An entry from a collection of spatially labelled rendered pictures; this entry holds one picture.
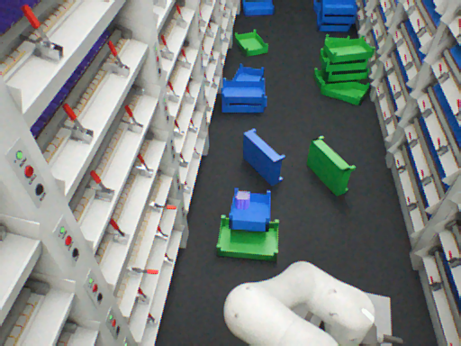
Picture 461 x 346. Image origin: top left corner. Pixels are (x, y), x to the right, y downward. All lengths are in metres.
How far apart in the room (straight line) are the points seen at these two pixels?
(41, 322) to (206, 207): 1.40
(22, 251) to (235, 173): 1.71
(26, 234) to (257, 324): 0.48
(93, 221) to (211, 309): 0.97
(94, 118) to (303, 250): 1.35
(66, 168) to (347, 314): 0.85
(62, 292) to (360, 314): 0.80
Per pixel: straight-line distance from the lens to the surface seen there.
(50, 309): 0.88
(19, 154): 0.66
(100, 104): 0.98
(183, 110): 1.89
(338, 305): 1.22
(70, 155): 0.86
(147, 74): 1.28
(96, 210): 0.99
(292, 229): 2.05
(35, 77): 0.74
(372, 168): 2.47
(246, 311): 0.87
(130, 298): 1.28
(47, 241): 0.76
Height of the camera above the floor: 1.65
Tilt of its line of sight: 46 degrees down
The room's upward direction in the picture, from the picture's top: straight up
